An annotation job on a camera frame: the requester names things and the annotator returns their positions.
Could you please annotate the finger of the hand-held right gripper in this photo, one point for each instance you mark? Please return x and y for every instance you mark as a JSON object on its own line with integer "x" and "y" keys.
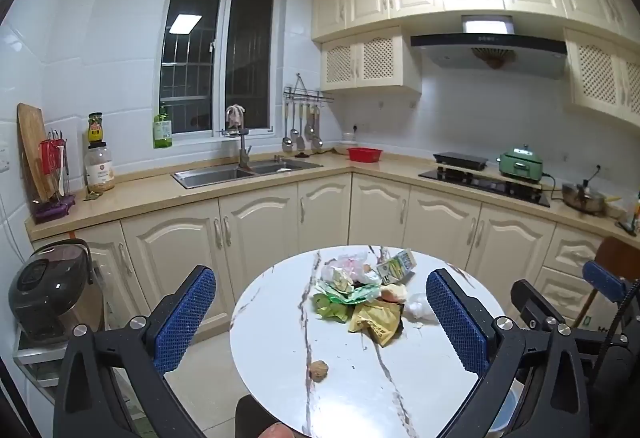
{"x": 535, "y": 303}
{"x": 604, "y": 279}

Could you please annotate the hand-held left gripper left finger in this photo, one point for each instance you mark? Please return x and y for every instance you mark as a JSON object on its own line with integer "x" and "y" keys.
{"x": 185, "y": 313}

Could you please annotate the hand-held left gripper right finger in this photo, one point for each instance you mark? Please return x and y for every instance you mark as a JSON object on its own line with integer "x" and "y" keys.
{"x": 455, "y": 318}

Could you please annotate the white tissue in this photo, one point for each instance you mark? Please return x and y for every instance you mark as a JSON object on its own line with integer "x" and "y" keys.
{"x": 419, "y": 309}

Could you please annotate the green white milk carton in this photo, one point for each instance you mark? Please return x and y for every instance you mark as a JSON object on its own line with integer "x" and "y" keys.
{"x": 395, "y": 268}

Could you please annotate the yellow snack packet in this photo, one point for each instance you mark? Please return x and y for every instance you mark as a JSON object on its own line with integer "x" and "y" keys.
{"x": 375, "y": 323}

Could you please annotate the brown wooden chair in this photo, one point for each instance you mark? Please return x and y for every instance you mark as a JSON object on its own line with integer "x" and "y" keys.
{"x": 617, "y": 253}

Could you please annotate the white printed cardboard box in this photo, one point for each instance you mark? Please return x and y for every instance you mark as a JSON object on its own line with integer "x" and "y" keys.
{"x": 595, "y": 318}

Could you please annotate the peach coloured food scrap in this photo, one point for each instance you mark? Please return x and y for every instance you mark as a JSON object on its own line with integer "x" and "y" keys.
{"x": 394, "y": 293}

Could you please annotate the yellow green bottle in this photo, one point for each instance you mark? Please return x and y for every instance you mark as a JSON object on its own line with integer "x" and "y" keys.
{"x": 635, "y": 217}

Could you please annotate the metal wok with lid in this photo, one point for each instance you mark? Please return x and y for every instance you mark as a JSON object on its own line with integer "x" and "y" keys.
{"x": 582, "y": 200}

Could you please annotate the round white marble table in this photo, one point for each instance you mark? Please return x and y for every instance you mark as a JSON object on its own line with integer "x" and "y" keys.
{"x": 280, "y": 343}

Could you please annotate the crumpled green wrapper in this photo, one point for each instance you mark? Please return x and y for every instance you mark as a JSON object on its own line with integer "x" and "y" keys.
{"x": 355, "y": 293}

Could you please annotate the cream lower kitchen cabinets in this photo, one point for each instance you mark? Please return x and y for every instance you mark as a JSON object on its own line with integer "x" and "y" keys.
{"x": 260, "y": 228}

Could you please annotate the person's leg in dark trousers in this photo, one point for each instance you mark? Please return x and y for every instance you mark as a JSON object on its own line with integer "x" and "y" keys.
{"x": 246, "y": 413}

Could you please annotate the pink plastic bag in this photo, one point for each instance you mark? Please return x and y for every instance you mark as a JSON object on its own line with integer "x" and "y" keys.
{"x": 350, "y": 264}

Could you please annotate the black gas hob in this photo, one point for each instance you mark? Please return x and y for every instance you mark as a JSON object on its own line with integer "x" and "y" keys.
{"x": 490, "y": 185}

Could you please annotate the green electric cooking pot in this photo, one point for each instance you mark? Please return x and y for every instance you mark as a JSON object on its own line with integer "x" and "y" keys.
{"x": 520, "y": 165}

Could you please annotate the dark grey rice cooker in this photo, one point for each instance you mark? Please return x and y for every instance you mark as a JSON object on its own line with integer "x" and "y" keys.
{"x": 47, "y": 288}

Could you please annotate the stainless steel double sink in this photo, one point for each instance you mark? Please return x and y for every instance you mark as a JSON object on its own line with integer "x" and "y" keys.
{"x": 215, "y": 175}

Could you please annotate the brown walnut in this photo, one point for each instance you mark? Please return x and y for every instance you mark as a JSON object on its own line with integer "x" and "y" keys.
{"x": 320, "y": 370}

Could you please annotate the metal storage shelf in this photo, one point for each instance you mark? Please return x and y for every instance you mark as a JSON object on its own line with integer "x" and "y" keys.
{"x": 35, "y": 358}

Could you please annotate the black griddle pan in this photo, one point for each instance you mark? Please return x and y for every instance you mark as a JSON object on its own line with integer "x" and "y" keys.
{"x": 460, "y": 159}

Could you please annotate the clear plastic jar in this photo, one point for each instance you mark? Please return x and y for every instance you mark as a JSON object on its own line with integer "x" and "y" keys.
{"x": 99, "y": 170}

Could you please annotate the purple knife rack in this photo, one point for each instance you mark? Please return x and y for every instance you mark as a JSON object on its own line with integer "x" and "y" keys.
{"x": 52, "y": 210}

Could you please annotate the metal kitchen faucet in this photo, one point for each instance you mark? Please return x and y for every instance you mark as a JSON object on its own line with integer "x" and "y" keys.
{"x": 244, "y": 147}

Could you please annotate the green dish soap bottle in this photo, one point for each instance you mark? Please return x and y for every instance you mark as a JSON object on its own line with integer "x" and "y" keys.
{"x": 162, "y": 130}

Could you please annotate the red plastic basin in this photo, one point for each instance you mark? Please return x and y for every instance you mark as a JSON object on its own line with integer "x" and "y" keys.
{"x": 365, "y": 155}

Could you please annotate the metal ladle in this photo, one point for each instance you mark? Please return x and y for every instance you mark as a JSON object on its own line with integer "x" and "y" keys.
{"x": 286, "y": 142}

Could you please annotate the yellow label sauce bottle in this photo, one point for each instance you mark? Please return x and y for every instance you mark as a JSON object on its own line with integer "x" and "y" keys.
{"x": 95, "y": 130}

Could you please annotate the pink dishcloth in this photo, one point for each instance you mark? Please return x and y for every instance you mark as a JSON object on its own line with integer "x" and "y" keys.
{"x": 235, "y": 113}

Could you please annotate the stack of white bowls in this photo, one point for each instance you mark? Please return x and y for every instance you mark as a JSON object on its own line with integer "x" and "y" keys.
{"x": 348, "y": 138}

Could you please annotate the metal skimmer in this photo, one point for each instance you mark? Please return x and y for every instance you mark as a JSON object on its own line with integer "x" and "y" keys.
{"x": 318, "y": 141}

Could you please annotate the metal serving spoon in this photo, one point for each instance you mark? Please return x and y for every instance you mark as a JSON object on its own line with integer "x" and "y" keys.
{"x": 309, "y": 130}

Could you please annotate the wooden cutting board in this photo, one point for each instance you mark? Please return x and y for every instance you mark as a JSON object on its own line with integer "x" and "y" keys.
{"x": 31, "y": 142}

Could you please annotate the range hood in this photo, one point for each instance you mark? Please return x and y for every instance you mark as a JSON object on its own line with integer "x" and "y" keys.
{"x": 490, "y": 50}

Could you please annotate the barred kitchen window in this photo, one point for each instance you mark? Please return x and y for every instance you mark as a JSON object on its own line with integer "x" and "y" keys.
{"x": 200, "y": 47}

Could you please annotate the large lattice door wall cabinet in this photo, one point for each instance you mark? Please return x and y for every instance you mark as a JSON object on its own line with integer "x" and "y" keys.
{"x": 600, "y": 72}

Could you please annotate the wall utensil rack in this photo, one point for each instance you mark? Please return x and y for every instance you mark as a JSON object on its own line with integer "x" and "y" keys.
{"x": 307, "y": 92}

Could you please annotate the small lattice door wall cabinet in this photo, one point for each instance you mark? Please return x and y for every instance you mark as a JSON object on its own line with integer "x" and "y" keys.
{"x": 370, "y": 60}

